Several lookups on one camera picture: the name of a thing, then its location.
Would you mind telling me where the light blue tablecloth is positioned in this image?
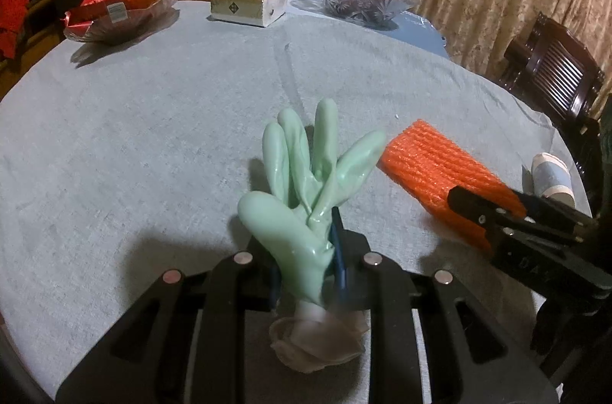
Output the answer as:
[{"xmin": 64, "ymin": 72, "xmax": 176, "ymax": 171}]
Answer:
[{"xmin": 1, "ymin": 1, "xmax": 571, "ymax": 395}]

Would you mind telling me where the blue side table cover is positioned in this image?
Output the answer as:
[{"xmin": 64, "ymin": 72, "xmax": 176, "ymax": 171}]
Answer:
[{"xmin": 279, "ymin": 0, "xmax": 450, "ymax": 60}]

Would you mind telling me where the dark wooden chair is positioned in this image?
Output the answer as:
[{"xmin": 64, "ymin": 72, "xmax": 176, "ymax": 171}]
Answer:
[{"xmin": 496, "ymin": 11, "xmax": 608, "ymax": 175}]

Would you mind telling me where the blue white paper cup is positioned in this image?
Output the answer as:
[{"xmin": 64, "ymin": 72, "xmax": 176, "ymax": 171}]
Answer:
[{"xmin": 531, "ymin": 153, "xmax": 576, "ymax": 208}]

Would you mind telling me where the orange foam net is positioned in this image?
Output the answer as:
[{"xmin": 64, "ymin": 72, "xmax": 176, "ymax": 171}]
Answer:
[{"xmin": 379, "ymin": 119, "xmax": 527, "ymax": 252}]

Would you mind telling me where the clear glass plate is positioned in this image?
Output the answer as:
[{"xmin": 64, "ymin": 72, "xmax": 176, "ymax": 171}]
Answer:
[{"xmin": 63, "ymin": 0, "xmax": 178, "ymax": 45}]

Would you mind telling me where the green rubber glove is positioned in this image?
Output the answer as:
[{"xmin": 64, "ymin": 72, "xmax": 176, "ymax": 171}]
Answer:
[{"xmin": 238, "ymin": 99, "xmax": 386, "ymax": 306}]

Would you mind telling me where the glass fruit bowl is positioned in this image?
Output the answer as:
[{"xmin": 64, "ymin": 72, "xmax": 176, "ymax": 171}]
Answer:
[{"xmin": 321, "ymin": 0, "xmax": 420, "ymax": 28}]

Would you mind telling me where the tissue box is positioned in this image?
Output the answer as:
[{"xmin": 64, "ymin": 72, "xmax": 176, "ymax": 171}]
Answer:
[{"xmin": 210, "ymin": 0, "xmax": 288, "ymax": 28}]

